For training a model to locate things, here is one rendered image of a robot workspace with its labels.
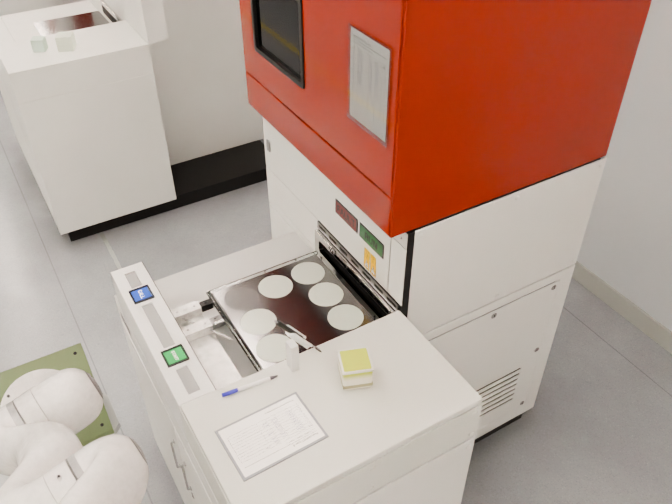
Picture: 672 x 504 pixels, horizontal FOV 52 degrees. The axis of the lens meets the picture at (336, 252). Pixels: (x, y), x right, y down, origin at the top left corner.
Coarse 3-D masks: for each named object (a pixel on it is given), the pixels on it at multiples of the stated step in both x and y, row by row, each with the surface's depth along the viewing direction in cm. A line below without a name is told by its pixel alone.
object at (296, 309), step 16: (272, 272) 204; (288, 272) 204; (240, 288) 199; (256, 288) 199; (304, 288) 199; (224, 304) 194; (240, 304) 194; (256, 304) 194; (272, 304) 194; (288, 304) 194; (304, 304) 194; (336, 304) 194; (352, 304) 194; (288, 320) 189; (304, 320) 189; (320, 320) 189; (368, 320) 189; (256, 336) 184; (320, 336) 184; (336, 336) 184
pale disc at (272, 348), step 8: (272, 336) 184; (280, 336) 184; (264, 344) 182; (272, 344) 182; (280, 344) 182; (256, 352) 180; (264, 352) 180; (272, 352) 180; (280, 352) 180; (272, 360) 177; (280, 360) 177
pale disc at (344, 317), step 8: (344, 304) 194; (336, 312) 191; (344, 312) 191; (352, 312) 191; (360, 312) 191; (328, 320) 189; (336, 320) 189; (344, 320) 189; (352, 320) 189; (360, 320) 189; (344, 328) 186; (352, 328) 186
